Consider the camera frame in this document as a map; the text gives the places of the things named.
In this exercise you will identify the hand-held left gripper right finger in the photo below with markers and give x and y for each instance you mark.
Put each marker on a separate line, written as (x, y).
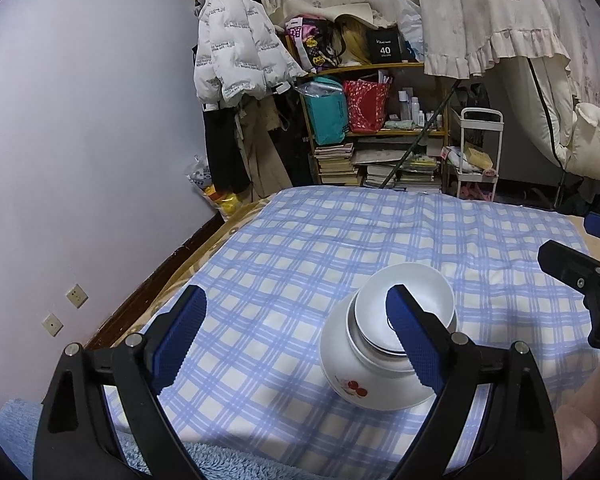
(415, 340)

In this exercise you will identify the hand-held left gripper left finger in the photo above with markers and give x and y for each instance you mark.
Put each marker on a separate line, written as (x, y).
(180, 340)

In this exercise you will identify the red patterned bowl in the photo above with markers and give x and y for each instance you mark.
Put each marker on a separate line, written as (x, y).
(425, 285)

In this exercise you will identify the white cherry print plate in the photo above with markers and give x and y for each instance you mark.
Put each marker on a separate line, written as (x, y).
(360, 380)

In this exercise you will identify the person's right forearm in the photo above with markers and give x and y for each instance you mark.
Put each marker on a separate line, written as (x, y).
(585, 420)

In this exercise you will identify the blue checked cloth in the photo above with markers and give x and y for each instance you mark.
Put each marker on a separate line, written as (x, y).
(305, 260)

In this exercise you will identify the yellow box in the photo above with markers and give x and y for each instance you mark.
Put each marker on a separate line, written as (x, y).
(477, 157)

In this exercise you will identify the white trolley cart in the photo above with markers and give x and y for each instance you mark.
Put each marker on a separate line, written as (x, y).
(452, 180)

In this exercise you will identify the yellow plastic bags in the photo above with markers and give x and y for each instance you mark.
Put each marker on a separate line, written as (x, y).
(225, 205)

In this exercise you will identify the white patterned plastic bag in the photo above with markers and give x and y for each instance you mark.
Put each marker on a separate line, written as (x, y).
(200, 175)

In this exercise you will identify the pile of magazines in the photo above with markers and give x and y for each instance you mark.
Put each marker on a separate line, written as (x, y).
(420, 170)

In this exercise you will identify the black bag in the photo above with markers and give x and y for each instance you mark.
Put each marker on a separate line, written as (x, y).
(475, 97)

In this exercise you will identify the dark pole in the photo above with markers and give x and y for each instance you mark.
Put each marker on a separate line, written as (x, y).
(420, 135)

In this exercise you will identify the dark hanging coat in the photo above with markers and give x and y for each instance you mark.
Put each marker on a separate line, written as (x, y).
(225, 150)

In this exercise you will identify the beige hanging coat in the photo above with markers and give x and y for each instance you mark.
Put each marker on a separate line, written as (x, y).
(262, 160)

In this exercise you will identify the white bottles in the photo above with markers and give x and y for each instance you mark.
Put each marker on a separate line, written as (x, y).
(412, 110)

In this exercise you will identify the black hanging coat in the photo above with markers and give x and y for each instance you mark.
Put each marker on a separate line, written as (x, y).
(295, 150)

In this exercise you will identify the red patterned bag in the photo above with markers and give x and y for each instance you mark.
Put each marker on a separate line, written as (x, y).
(367, 107)

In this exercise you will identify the teal bag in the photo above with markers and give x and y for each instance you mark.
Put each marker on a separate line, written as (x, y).
(327, 115)

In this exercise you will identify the white ruffled floral sheet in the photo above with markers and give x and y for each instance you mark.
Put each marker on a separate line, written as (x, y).
(490, 10)

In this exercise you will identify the clear plastic bag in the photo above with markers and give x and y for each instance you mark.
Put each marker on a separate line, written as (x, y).
(411, 30)

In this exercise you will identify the wooden shelf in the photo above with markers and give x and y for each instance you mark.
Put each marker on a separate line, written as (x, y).
(370, 66)

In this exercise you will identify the black box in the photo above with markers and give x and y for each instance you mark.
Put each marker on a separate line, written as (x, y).
(385, 47)

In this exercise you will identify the white puffer jacket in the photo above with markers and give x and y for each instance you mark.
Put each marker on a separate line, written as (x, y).
(240, 35)

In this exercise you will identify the cartoon printed bag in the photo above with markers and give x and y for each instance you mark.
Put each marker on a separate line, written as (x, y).
(310, 45)

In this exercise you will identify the cream foam sheet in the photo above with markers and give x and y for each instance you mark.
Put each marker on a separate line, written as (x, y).
(330, 12)

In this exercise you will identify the white wall outlet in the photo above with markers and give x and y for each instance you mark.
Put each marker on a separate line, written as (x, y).
(53, 325)
(77, 296)

